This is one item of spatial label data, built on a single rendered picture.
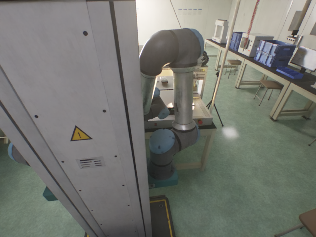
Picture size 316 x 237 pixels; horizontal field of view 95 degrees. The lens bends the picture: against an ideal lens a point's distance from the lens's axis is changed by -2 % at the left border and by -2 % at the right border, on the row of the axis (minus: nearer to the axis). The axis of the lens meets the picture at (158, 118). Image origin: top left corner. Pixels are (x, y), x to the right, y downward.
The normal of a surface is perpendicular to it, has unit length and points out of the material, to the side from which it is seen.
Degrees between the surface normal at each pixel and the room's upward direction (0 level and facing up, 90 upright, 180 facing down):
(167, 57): 106
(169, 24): 90
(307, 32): 90
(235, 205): 0
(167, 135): 7
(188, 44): 75
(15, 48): 90
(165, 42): 57
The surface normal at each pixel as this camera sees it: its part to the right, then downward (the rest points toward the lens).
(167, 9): 0.09, 0.59
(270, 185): 0.00, -0.81
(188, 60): 0.27, 0.44
